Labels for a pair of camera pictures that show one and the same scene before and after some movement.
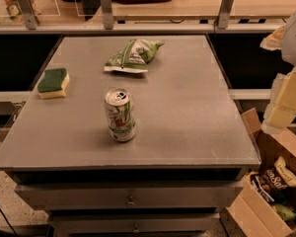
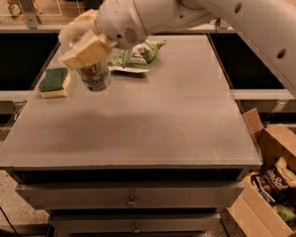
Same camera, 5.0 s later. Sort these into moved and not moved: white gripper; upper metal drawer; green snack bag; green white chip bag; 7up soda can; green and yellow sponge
Moved: 7up soda can; white gripper
Not moved: upper metal drawer; green and yellow sponge; green snack bag; green white chip bag
